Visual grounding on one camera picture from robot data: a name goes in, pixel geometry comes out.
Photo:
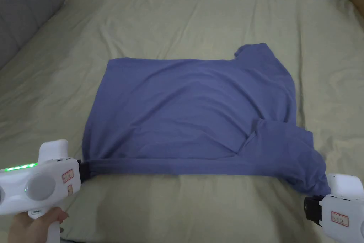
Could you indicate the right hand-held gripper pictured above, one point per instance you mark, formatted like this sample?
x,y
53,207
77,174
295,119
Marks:
x,y
338,214

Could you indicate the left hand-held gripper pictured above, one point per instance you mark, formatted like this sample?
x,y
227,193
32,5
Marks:
x,y
42,181

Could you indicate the dark blue shirt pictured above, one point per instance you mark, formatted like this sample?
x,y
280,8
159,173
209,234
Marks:
x,y
196,117

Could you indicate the person's left hand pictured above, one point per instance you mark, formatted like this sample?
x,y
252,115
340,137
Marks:
x,y
34,227

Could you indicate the bed with pale green sheet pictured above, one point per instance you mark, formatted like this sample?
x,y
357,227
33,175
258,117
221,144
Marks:
x,y
170,23

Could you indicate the grey padded headboard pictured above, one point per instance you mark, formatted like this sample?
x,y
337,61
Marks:
x,y
20,9

